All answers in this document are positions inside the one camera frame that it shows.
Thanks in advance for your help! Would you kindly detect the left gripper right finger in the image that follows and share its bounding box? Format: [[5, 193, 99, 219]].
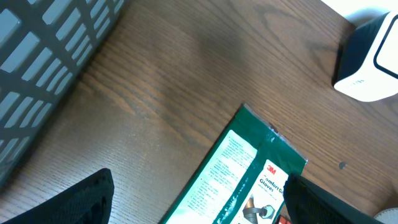
[[284, 174, 381, 224]]

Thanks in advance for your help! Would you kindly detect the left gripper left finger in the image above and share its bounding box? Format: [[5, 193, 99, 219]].
[[5, 168, 114, 224]]

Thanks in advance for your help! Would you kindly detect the white green glove package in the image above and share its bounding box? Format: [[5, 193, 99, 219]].
[[161, 104, 308, 223]]

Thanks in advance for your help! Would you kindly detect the white tub with blue label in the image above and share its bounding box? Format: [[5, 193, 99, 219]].
[[374, 208, 398, 224]]

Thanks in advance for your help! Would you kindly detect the red snack packet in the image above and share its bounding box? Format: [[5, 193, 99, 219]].
[[275, 215, 292, 224]]

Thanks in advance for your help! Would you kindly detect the white barcode scanner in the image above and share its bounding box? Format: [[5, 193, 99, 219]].
[[333, 11, 397, 102]]

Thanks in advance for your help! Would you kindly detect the grey plastic mesh basket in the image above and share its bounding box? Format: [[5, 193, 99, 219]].
[[1, 0, 125, 183]]

